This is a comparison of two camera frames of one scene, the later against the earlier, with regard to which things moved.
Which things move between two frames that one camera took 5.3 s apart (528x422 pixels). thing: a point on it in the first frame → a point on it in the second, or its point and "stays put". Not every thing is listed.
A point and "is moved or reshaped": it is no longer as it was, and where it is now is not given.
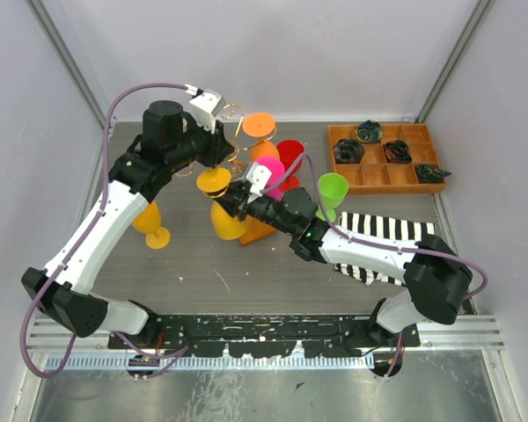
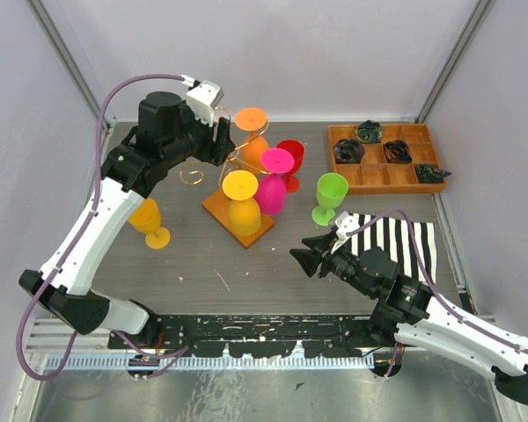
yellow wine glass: x=227 y=228 is moved or reshaped
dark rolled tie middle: x=397 y=151 stays put
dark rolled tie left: x=348 y=151 stays put
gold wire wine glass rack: x=253 y=230 → x=217 y=206
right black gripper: x=236 y=200 → x=309 y=258
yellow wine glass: x=148 y=221 stays put
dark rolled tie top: x=369 y=132 stays put
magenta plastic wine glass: x=277 y=170 is moved or reshaped
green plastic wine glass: x=333 y=187 stays put
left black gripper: x=221 y=148 stays put
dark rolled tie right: x=429 y=174 stays put
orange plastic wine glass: x=260 y=125 is moved or reshaped
